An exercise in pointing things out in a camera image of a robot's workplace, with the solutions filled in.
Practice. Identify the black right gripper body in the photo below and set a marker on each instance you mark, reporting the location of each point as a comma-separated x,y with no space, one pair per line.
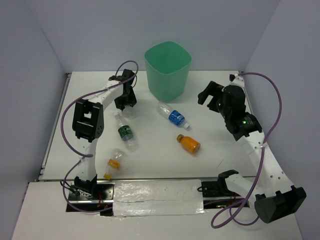
223,108

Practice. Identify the black metal base rail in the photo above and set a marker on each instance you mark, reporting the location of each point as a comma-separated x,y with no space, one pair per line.
103,197

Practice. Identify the green plastic bin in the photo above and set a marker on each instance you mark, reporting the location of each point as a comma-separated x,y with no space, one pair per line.
167,67

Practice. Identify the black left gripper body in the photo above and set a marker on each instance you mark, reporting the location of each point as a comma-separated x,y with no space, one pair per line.
127,95

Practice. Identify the black label bottle black cap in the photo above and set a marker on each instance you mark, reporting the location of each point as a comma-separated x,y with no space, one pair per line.
128,112

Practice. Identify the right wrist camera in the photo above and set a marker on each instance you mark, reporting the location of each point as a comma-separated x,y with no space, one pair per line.
236,80

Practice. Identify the silver tape patch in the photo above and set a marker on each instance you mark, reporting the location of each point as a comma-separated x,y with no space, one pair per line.
157,198

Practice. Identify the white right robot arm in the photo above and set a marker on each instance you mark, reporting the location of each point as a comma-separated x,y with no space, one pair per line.
272,194

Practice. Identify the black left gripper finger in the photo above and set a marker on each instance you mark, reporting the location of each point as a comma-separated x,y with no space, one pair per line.
132,101
119,103

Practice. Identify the green label clear bottle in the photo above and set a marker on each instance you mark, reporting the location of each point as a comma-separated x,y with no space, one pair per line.
125,132

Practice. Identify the orange label bottle yellow cap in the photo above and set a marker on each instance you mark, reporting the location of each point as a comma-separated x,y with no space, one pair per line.
114,164

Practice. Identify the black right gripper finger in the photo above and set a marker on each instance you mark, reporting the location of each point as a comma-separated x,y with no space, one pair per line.
213,104
208,91

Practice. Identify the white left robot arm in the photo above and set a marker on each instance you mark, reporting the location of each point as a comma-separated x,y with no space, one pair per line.
88,125

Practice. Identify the orange juice bottle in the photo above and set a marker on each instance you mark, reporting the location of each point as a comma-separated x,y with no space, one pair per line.
188,143

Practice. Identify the blue label bottle white cap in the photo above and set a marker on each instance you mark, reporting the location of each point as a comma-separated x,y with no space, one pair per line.
172,115

